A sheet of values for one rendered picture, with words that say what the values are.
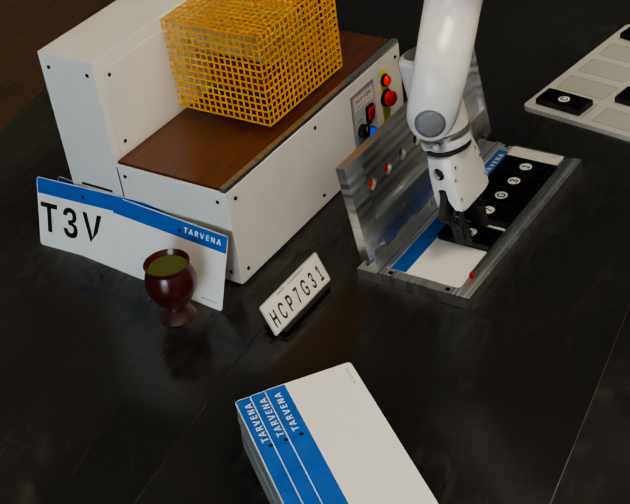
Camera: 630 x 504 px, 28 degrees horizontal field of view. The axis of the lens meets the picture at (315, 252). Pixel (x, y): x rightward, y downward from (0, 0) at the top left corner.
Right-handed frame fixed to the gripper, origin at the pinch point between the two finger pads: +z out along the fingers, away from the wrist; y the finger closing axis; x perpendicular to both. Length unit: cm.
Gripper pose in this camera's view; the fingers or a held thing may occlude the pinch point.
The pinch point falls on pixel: (470, 225)
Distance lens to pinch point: 209.9
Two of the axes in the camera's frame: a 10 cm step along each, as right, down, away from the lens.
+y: 5.4, -5.4, 6.4
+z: 2.9, 8.4, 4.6
